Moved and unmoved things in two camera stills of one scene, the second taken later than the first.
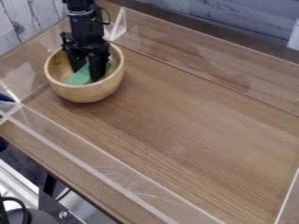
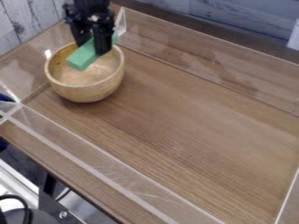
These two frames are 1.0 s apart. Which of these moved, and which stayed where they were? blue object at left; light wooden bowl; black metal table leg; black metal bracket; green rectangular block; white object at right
Moved: green rectangular block
Stayed: blue object at left; white object at right; light wooden bowl; black metal bracket; black metal table leg
